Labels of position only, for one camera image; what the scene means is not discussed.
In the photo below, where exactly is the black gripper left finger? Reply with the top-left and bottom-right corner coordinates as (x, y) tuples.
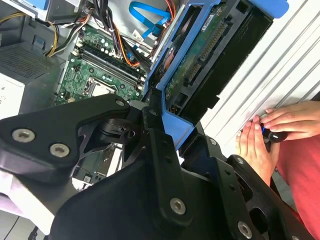
(0, 86), (195, 227)

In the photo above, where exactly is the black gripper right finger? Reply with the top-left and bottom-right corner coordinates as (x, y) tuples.
(179, 122), (316, 240)

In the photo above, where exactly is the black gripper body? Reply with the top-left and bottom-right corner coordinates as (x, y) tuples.
(48, 159), (236, 240)

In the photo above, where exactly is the round black tool blue ring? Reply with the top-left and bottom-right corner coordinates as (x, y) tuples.
(261, 124), (290, 145)

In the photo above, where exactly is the hard disk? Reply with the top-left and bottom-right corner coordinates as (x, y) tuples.
(144, 0), (291, 151)

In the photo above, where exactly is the blue data wire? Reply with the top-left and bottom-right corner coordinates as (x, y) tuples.
(128, 1), (172, 38)

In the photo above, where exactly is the person's left hand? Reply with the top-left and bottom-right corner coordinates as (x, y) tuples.
(235, 114), (281, 188)

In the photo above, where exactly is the person's right hand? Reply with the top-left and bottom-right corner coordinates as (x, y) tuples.
(259, 100), (320, 141)

